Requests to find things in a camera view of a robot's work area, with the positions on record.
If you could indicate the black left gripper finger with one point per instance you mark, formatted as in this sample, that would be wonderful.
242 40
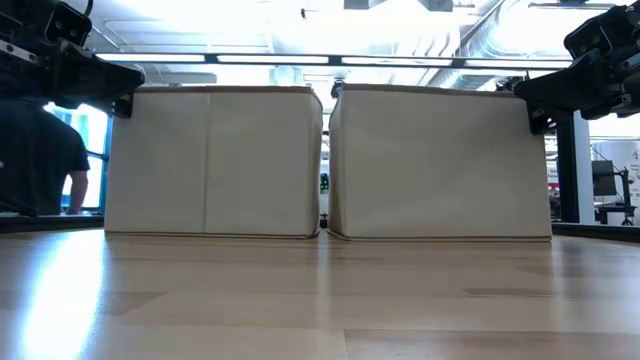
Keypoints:
95 80

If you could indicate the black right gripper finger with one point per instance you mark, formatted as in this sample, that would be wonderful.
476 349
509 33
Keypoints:
560 92

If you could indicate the black background robot arm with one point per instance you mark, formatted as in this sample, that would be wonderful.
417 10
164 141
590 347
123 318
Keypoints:
510 84

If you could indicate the person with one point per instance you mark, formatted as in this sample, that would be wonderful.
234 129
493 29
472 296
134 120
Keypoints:
35 155

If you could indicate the black background workstation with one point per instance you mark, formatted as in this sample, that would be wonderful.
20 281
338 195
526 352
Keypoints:
612 200

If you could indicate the beige fabric bin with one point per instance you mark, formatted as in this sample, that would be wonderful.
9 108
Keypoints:
440 165

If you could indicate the left cardboard box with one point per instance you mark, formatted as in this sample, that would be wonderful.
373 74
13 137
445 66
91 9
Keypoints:
210 165

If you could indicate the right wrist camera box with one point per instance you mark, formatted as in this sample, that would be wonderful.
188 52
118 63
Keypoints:
587 40

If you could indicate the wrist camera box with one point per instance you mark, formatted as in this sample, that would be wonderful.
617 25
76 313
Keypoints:
587 40
67 25

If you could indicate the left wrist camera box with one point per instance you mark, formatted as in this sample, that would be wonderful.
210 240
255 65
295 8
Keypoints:
67 25

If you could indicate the black vertical frame post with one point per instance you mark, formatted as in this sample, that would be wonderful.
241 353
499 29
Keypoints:
568 170

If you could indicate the black aluminium table frame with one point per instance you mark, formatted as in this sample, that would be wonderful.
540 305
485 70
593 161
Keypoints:
50 223

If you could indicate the small black background camera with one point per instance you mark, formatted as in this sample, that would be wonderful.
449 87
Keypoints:
338 89

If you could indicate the black overhead frame bar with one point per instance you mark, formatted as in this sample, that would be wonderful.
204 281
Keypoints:
335 60

